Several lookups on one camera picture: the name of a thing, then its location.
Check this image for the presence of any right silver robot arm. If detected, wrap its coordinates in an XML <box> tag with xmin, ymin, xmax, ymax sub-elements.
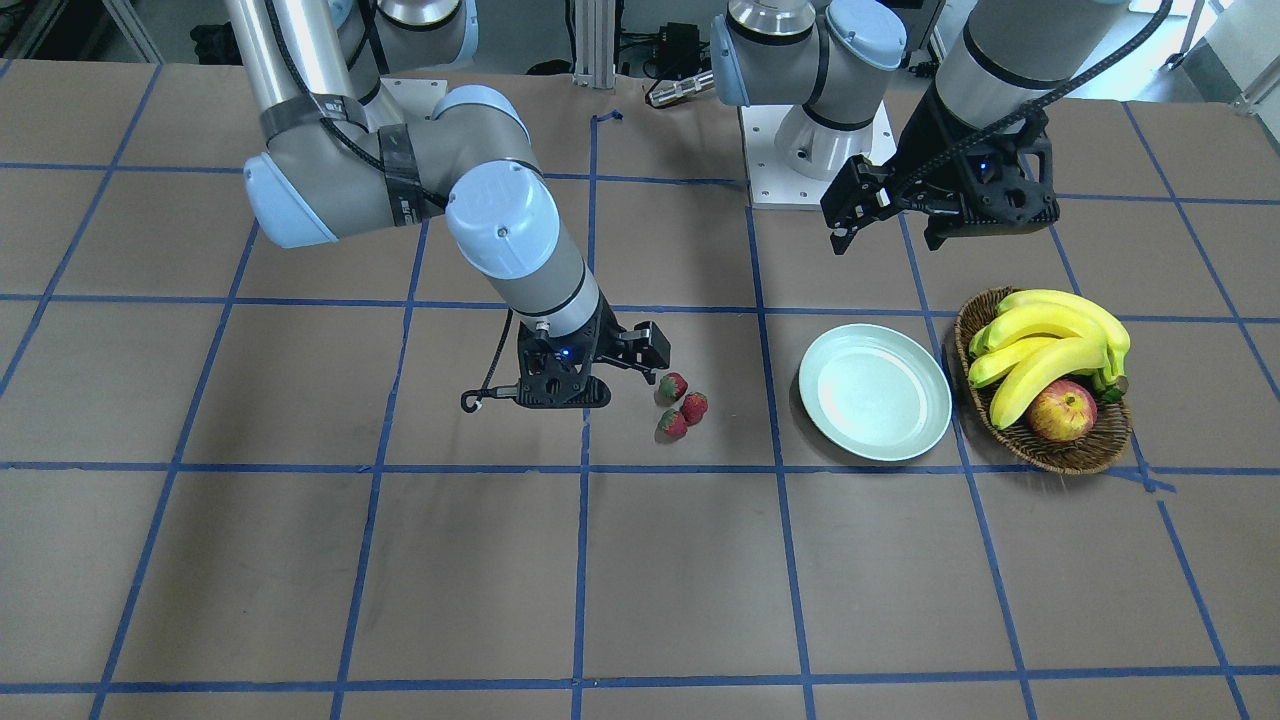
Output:
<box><xmin>227</xmin><ymin>1</ymin><xmax>671</xmax><ymax>413</ymax></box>

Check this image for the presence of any woven wicker basket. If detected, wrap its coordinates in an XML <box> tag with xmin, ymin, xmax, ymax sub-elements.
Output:
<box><xmin>947</xmin><ymin>286</ymin><xmax>1132</xmax><ymax>475</ymax></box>

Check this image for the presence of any red apple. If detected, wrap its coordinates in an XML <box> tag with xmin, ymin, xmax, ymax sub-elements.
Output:
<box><xmin>1024</xmin><ymin>379</ymin><xmax>1098</xmax><ymax>443</ymax></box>

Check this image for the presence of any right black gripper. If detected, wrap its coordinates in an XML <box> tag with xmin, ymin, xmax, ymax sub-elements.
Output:
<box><xmin>515</xmin><ymin>300</ymin><xmax>671</xmax><ymax>409</ymax></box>

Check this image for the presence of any aluminium frame post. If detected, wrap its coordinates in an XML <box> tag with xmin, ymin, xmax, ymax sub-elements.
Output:
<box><xmin>564</xmin><ymin>1</ymin><xmax>620</xmax><ymax>92</ymax></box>

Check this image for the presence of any red strawberry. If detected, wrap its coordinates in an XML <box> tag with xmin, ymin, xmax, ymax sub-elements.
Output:
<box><xmin>678</xmin><ymin>391</ymin><xmax>709</xmax><ymax>425</ymax></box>
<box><xmin>655</xmin><ymin>407</ymin><xmax>689</xmax><ymax>443</ymax></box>
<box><xmin>655</xmin><ymin>372</ymin><xmax>689</xmax><ymax>404</ymax></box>

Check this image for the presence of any light green plate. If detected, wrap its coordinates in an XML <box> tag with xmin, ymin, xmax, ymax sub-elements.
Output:
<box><xmin>797</xmin><ymin>323</ymin><xmax>954</xmax><ymax>462</ymax></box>

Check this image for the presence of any yellow banana bunch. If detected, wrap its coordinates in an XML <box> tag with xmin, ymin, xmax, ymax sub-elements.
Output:
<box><xmin>954</xmin><ymin>288</ymin><xmax>1132</xmax><ymax>442</ymax></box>

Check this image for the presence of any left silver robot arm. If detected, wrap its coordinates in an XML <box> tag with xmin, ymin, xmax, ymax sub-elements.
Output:
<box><xmin>710</xmin><ymin>1</ymin><xmax>1125</xmax><ymax>255</ymax></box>

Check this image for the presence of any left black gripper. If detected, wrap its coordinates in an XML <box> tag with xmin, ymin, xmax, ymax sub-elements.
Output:
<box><xmin>820</xmin><ymin>88</ymin><xmax>1061</xmax><ymax>256</ymax></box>

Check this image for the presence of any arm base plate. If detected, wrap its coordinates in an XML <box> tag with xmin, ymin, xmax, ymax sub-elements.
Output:
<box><xmin>739</xmin><ymin>104</ymin><xmax>896</xmax><ymax>211</ymax></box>
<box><xmin>365</xmin><ymin>78</ymin><xmax>449</xmax><ymax>127</ymax></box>

